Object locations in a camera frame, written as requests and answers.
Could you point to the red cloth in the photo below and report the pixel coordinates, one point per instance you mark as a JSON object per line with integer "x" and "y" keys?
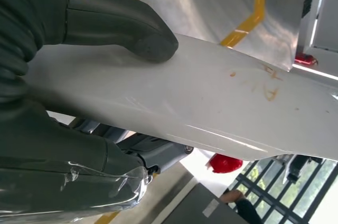
{"x": 227, "y": 164}

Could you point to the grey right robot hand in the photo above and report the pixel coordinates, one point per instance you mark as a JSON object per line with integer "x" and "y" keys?
{"x": 53, "y": 145}

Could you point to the person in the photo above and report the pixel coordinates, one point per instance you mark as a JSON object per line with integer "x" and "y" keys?
{"x": 248, "y": 212}

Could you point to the black framed window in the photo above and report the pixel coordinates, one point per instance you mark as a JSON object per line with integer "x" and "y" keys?
{"x": 303, "y": 194}

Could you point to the white desk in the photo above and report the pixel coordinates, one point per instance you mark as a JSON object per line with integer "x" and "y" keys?
{"x": 198, "y": 177}

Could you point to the small red object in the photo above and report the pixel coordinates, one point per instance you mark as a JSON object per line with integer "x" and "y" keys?
{"x": 305, "y": 59}

